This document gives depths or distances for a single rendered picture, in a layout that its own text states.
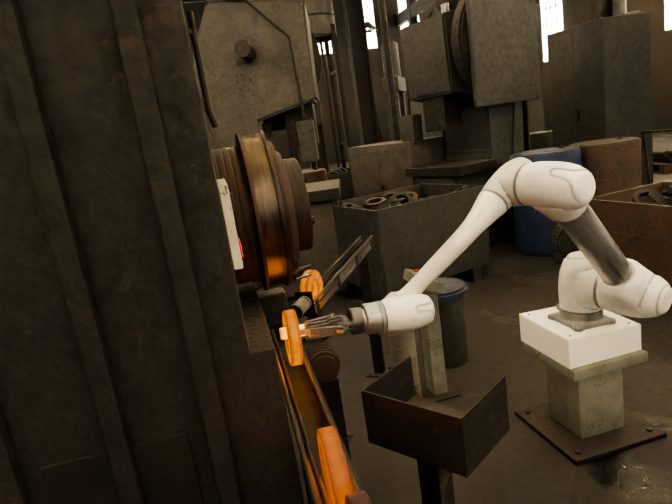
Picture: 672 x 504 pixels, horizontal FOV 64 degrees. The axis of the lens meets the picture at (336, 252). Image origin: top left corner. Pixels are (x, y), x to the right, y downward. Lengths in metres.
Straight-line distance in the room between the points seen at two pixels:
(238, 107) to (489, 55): 2.17
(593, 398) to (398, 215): 2.00
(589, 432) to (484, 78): 3.28
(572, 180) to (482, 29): 3.45
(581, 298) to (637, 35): 4.60
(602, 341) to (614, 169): 3.04
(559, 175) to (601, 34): 4.63
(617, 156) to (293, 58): 2.79
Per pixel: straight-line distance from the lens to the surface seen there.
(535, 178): 1.66
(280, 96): 4.26
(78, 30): 1.16
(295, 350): 1.43
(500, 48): 5.10
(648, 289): 2.05
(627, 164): 5.15
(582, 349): 2.17
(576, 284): 2.17
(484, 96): 4.89
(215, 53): 4.37
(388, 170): 5.77
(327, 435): 1.03
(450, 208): 4.10
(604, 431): 2.44
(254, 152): 1.46
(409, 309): 1.51
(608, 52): 6.22
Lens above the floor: 1.32
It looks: 13 degrees down
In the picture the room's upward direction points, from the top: 9 degrees counter-clockwise
